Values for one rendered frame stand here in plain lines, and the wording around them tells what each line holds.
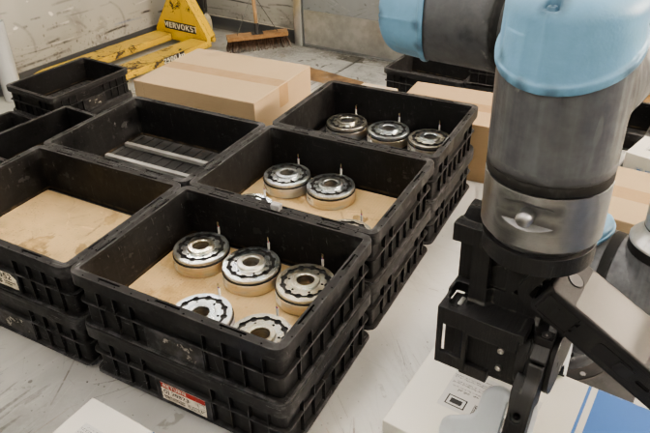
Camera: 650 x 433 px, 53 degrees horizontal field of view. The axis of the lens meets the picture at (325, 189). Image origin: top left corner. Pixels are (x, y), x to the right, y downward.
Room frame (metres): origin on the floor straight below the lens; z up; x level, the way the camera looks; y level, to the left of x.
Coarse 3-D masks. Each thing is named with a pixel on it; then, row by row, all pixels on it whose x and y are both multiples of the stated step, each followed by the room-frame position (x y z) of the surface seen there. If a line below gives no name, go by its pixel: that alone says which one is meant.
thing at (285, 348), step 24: (192, 192) 1.05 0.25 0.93; (216, 192) 1.04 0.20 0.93; (144, 216) 0.96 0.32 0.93; (288, 216) 0.95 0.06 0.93; (120, 240) 0.90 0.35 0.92; (360, 240) 0.88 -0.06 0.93; (360, 264) 0.83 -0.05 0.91; (96, 288) 0.78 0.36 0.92; (120, 288) 0.77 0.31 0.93; (336, 288) 0.76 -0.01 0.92; (144, 312) 0.74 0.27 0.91; (168, 312) 0.71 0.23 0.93; (192, 312) 0.71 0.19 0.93; (312, 312) 0.70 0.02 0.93; (216, 336) 0.67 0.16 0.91; (240, 336) 0.66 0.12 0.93; (288, 336) 0.65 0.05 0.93
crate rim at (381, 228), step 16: (272, 128) 1.32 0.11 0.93; (288, 128) 1.31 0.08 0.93; (240, 144) 1.24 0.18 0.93; (352, 144) 1.22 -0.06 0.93; (224, 160) 1.17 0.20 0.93; (416, 160) 1.15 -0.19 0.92; (432, 160) 1.14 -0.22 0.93; (416, 176) 1.08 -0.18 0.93; (224, 192) 1.04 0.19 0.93; (416, 192) 1.05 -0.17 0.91; (288, 208) 0.98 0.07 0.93; (400, 208) 0.98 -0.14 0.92; (336, 224) 0.92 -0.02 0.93; (384, 224) 0.92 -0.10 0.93
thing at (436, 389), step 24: (432, 360) 0.40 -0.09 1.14; (408, 384) 0.37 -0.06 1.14; (432, 384) 0.37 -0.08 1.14; (456, 384) 0.37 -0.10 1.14; (480, 384) 0.37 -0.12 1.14; (504, 384) 0.37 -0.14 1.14; (576, 384) 0.37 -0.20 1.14; (408, 408) 0.35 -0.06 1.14; (432, 408) 0.35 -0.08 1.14; (456, 408) 0.35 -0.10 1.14; (552, 408) 0.34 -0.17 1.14; (576, 408) 0.34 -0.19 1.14; (600, 408) 0.34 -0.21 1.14; (624, 408) 0.34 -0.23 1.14; (384, 432) 0.34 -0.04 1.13; (408, 432) 0.33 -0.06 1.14; (432, 432) 0.32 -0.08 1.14; (552, 432) 0.32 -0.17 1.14; (576, 432) 0.32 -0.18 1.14; (600, 432) 0.32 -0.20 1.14; (624, 432) 0.32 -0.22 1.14; (648, 432) 0.32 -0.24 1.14
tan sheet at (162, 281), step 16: (160, 272) 0.93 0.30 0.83; (176, 272) 0.93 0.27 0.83; (144, 288) 0.89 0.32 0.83; (160, 288) 0.89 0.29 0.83; (176, 288) 0.89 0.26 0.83; (192, 288) 0.88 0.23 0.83; (208, 288) 0.88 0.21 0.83; (224, 288) 0.88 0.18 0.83; (240, 304) 0.84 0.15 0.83; (256, 304) 0.84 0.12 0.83; (272, 304) 0.84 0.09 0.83; (288, 320) 0.80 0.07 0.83
